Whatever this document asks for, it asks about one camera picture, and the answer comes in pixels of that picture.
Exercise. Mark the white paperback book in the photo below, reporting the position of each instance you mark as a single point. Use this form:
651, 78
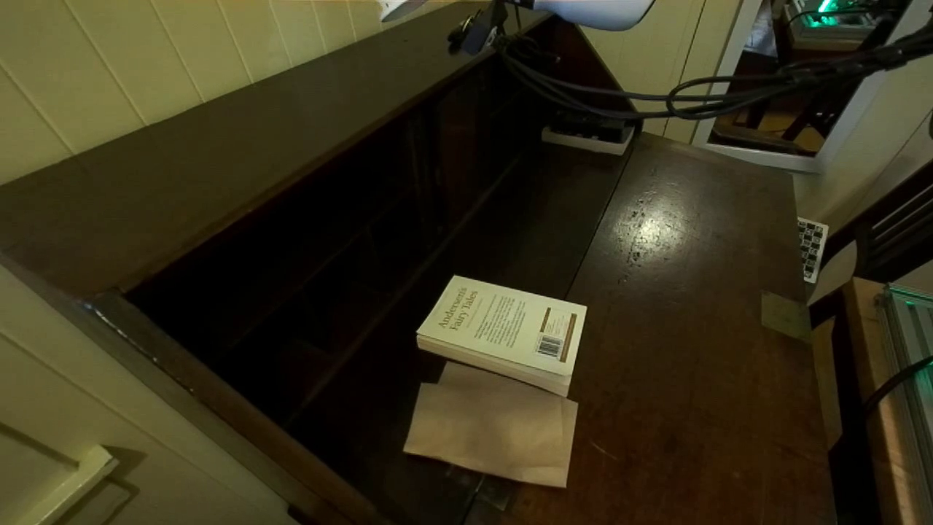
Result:
505, 330

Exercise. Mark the small tan sticky note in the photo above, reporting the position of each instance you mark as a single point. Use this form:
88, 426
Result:
785, 315

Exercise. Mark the black marker pen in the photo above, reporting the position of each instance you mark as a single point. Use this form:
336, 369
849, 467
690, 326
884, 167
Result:
467, 38

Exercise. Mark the white dotted paper cup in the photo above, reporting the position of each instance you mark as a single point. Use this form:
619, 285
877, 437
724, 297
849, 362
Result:
396, 11

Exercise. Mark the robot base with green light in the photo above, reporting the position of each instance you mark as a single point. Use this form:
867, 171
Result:
912, 404

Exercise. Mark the white perforated vent panel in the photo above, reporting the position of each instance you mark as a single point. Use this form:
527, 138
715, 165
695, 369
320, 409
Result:
811, 247

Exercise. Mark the brown paper envelope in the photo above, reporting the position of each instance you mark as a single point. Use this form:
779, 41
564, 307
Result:
492, 425

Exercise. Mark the dark wooden secretary desk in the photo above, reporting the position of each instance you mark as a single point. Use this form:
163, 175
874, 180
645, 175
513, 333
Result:
275, 250

